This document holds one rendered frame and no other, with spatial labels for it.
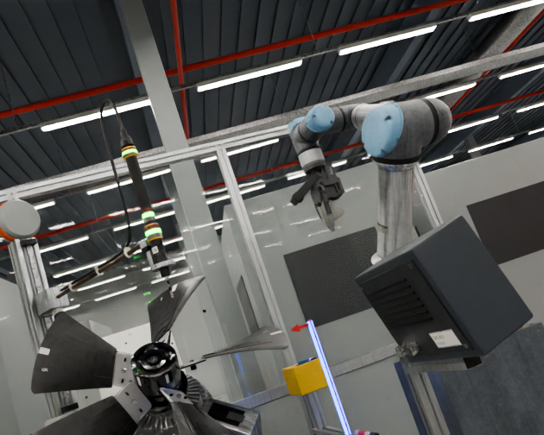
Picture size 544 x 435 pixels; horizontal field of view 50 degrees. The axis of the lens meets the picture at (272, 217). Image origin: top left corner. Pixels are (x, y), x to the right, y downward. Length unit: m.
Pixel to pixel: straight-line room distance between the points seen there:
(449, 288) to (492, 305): 0.07
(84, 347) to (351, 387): 1.18
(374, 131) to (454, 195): 3.83
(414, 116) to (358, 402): 1.40
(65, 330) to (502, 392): 1.15
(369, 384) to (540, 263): 3.14
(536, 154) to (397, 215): 4.26
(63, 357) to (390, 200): 0.97
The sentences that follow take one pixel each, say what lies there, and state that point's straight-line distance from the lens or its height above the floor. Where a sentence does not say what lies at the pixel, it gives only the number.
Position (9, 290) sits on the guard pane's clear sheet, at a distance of 2.42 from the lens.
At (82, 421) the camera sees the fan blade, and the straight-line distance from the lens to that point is 1.53.
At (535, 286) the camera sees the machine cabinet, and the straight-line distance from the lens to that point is 5.32.
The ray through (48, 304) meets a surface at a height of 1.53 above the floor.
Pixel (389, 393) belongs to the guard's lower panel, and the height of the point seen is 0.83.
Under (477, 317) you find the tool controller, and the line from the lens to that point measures 0.92.
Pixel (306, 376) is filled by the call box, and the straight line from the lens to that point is 1.90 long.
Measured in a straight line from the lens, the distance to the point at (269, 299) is 2.40.
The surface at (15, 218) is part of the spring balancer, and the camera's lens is 2.30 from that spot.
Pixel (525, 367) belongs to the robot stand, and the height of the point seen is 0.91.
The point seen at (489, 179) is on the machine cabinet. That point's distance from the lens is 5.36.
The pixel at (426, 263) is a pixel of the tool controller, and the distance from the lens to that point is 0.90.
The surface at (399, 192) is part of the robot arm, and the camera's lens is 1.43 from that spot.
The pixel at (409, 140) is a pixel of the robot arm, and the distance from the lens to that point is 1.38.
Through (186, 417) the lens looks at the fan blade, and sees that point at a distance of 1.48.
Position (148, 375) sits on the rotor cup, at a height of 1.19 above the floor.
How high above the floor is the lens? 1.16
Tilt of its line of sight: 12 degrees up
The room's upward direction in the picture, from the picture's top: 19 degrees counter-clockwise
